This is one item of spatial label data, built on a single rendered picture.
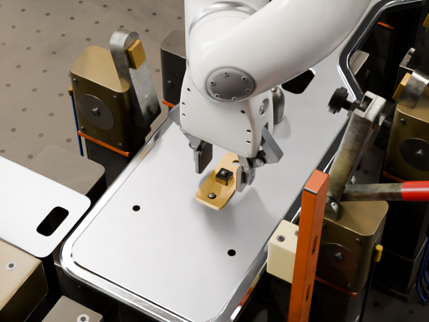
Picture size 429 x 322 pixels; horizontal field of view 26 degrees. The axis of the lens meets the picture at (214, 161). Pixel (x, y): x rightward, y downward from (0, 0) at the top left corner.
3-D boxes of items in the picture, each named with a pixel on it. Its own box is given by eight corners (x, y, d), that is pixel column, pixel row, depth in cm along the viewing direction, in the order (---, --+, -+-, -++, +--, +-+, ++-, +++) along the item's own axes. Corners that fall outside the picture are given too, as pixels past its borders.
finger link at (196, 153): (213, 121, 109) (213, 158, 114) (189, 112, 110) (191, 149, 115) (199, 138, 107) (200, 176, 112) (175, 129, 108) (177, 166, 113)
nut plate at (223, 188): (227, 152, 116) (227, 145, 116) (254, 163, 115) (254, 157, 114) (193, 198, 112) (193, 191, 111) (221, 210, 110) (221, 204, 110)
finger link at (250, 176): (274, 147, 107) (271, 184, 112) (249, 137, 108) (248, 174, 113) (261, 165, 105) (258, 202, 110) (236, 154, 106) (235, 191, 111)
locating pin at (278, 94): (265, 112, 123) (268, 75, 118) (287, 120, 122) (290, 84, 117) (254, 127, 121) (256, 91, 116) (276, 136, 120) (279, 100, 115)
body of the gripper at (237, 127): (285, 61, 99) (278, 131, 108) (202, 29, 102) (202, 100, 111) (251, 104, 95) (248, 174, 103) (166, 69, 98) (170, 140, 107)
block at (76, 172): (60, 257, 143) (34, 132, 121) (126, 289, 139) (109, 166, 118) (32, 292, 139) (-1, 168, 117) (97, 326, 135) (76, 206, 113)
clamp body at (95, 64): (99, 197, 151) (75, 34, 124) (161, 226, 147) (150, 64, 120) (76, 225, 147) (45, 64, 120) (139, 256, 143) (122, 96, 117)
